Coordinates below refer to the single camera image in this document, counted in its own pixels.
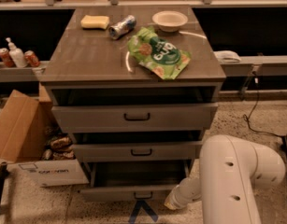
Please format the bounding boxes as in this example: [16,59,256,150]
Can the grey bottom drawer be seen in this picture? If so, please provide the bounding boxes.
[80,160,192,202]

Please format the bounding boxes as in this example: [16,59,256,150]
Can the grey drawer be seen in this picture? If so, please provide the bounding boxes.
[52,103,218,133]
[72,141,203,162]
[80,160,192,202]

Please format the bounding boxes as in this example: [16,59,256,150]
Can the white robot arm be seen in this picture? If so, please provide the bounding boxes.
[165,135,285,224]

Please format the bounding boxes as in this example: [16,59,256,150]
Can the grey three-drawer cabinet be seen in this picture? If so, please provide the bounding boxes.
[39,5,227,185]

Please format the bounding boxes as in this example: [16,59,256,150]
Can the grey top drawer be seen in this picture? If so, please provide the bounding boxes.
[52,103,218,133]

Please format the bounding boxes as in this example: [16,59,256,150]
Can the grey middle drawer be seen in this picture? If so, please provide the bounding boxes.
[72,141,203,162]

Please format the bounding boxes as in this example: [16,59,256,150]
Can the green snack bag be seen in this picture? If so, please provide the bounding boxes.
[127,26,191,79]

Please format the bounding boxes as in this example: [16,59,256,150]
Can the silver blue soda can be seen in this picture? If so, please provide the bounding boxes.
[108,15,136,40]

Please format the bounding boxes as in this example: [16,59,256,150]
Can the white paper bowl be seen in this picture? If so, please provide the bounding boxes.
[151,11,188,32]

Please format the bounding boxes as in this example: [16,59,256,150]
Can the folded white cloth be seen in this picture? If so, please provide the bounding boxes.
[214,50,241,63]

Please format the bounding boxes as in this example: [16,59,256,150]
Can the snack packets in box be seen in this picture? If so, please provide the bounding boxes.
[41,135,75,161]

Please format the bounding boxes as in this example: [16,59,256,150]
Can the yellow sponge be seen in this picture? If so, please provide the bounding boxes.
[80,15,109,30]

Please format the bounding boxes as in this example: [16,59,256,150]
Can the white printed cardboard box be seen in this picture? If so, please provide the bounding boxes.
[19,160,89,187]

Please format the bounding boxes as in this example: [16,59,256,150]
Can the red soda can right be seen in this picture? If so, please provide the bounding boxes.
[24,50,40,67]

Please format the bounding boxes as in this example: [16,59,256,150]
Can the red soda can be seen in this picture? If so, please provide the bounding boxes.
[0,48,15,67]
[24,50,40,67]

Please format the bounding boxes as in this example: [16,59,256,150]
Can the brown cardboard box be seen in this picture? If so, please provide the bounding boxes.
[0,90,52,162]

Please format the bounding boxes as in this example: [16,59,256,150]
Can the white pump bottle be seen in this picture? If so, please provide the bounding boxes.
[6,37,27,68]

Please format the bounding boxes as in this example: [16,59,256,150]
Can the red soda can left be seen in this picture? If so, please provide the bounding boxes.
[0,48,15,67]

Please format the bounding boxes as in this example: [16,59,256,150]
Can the black power cable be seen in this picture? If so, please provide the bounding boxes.
[242,75,286,138]

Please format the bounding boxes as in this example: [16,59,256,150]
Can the grey metal shelf rail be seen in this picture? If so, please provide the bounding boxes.
[0,61,49,83]

